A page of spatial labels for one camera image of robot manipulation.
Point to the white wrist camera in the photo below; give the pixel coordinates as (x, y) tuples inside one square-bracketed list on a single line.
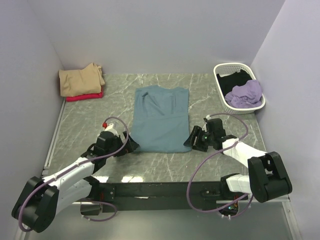
[(206, 126), (110, 127)]

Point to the purple t shirt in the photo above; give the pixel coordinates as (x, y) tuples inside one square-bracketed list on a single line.
[(246, 96)]

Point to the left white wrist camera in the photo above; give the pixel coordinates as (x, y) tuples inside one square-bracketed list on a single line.
[(110, 127)]

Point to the white plastic laundry basket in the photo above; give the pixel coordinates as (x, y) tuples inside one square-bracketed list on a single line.
[(226, 69)]

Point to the blue t shirt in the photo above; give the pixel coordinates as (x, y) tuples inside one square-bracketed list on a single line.
[(161, 119)]

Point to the black t shirt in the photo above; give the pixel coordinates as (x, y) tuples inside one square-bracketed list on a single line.
[(227, 82)]

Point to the folded beige t shirt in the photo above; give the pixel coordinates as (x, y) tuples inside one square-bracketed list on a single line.
[(88, 80)]

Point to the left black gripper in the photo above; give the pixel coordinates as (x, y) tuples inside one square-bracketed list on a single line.
[(131, 145)]

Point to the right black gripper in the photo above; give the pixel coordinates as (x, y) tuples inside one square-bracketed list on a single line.
[(190, 140)]

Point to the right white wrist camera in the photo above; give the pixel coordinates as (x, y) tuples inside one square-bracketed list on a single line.
[(206, 126)]

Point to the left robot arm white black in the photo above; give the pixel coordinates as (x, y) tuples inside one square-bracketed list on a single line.
[(42, 198)]

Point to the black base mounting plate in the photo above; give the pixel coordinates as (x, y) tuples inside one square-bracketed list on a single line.
[(144, 196)]

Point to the folded pink t shirt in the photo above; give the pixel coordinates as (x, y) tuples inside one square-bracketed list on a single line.
[(84, 97)]

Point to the aluminium rail frame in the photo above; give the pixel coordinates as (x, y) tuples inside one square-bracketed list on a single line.
[(43, 198)]

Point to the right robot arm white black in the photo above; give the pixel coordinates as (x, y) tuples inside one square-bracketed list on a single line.
[(267, 178)]

